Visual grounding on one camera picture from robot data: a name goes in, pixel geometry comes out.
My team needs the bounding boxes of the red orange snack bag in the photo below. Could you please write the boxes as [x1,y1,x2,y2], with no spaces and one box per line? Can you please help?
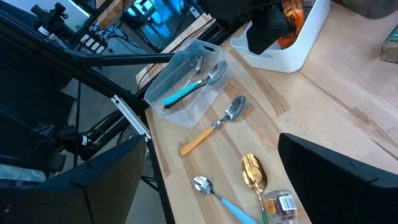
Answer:
[277,0,305,50]

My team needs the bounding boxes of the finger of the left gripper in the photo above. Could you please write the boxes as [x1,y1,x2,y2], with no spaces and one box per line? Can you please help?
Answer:
[246,6,289,56]

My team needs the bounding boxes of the small steel spoon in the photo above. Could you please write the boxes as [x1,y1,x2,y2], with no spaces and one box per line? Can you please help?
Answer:
[186,55,206,90]

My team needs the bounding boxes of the light blue handle spoon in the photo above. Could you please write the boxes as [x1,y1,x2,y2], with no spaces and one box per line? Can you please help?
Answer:
[192,175,259,224]

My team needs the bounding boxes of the orange handle steel spoon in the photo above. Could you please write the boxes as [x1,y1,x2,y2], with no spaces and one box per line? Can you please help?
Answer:
[179,95,248,157]

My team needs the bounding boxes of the black aluminium table frame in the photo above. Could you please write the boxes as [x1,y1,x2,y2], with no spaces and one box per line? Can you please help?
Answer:
[0,0,249,224]

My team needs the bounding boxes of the teal handle steel spoon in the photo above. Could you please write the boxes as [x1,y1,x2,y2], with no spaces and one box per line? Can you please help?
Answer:
[162,60,228,109]

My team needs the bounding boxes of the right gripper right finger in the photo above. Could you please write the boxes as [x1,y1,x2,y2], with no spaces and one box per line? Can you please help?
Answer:
[277,133,398,224]

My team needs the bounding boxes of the silver aluminium strip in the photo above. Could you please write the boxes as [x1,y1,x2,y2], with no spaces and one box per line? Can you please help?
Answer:
[111,94,152,141]

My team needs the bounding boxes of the small brown spice jar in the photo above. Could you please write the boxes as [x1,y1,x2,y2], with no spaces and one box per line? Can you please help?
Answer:
[262,189,299,224]

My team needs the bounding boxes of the gold spoon green handle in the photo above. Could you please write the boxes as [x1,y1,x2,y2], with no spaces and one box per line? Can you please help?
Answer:
[241,152,269,224]

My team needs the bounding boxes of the black power strip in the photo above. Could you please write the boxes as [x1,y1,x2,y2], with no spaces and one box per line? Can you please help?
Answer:
[79,30,109,54]

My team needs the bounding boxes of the clear plastic bin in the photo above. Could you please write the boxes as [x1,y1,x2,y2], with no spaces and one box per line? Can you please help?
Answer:
[144,38,233,129]

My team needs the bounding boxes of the wooden table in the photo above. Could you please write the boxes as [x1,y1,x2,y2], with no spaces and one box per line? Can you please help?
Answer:
[96,0,135,29]

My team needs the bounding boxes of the dark grey bin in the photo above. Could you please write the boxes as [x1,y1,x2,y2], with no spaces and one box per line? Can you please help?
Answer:
[331,0,398,20]

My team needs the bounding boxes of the green label spice jar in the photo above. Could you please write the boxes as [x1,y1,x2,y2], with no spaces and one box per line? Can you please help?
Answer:
[379,24,398,65]

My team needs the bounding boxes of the clear bin of bottles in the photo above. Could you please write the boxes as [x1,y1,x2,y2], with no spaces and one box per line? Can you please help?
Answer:
[229,0,331,74]

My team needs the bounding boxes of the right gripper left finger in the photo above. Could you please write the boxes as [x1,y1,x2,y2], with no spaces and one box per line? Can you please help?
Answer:
[0,135,147,224]

